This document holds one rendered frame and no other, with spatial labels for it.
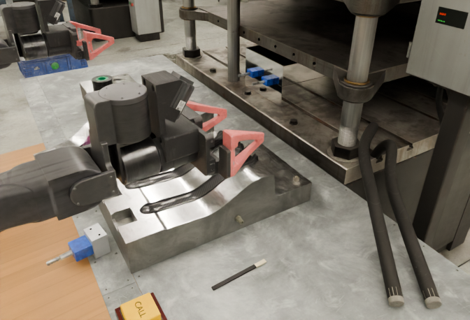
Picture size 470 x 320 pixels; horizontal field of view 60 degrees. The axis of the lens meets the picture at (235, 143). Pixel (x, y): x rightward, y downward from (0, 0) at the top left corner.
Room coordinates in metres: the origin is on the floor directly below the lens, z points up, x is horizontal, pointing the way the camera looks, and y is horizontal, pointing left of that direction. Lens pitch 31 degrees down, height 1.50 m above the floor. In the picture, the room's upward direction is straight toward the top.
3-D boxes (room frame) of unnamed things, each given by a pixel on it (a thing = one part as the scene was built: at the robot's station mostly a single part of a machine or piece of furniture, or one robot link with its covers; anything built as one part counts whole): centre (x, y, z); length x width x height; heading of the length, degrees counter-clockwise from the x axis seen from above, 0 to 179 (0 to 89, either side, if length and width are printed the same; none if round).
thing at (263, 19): (1.81, -0.38, 0.96); 1.29 x 0.83 x 0.18; 31
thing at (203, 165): (0.49, 0.08, 1.20); 0.10 x 0.07 x 0.07; 35
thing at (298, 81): (1.74, -0.33, 0.87); 0.50 x 0.27 x 0.17; 121
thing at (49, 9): (0.99, 0.43, 1.26); 0.07 x 0.06 x 0.11; 35
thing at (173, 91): (0.49, 0.08, 1.26); 0.07 x 0.06 x 0.11; 35
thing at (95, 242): (0.67, 0.35, 0.83); 0.13 x 0.05 x 0.05; 129
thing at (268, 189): (0.86, 0.08, 0.87); 0.50 x 0.26 x 0.14; 121
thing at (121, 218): (0.70, 0.25, 0.87); 0.05 x 0.05 x 0.04; 31
